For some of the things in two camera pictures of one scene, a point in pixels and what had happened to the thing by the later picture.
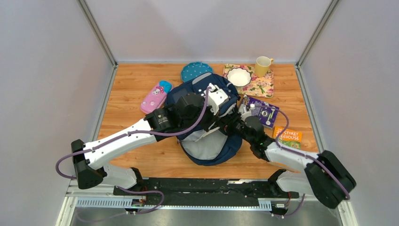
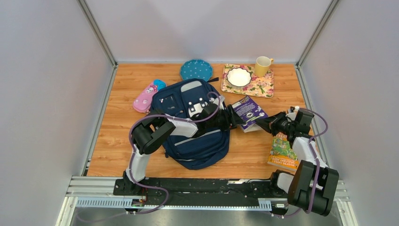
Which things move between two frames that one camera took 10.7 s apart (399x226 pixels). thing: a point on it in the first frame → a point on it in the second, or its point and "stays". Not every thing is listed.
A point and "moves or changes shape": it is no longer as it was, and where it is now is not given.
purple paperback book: (267, 113) moves or changes shape
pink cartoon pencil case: (156, 98) → (142, 102)
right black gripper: (226, 122) → (269, 124)
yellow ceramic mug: (261, 66) stays
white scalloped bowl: (239, 76) stays
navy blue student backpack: (205, 106) moves or changes shape
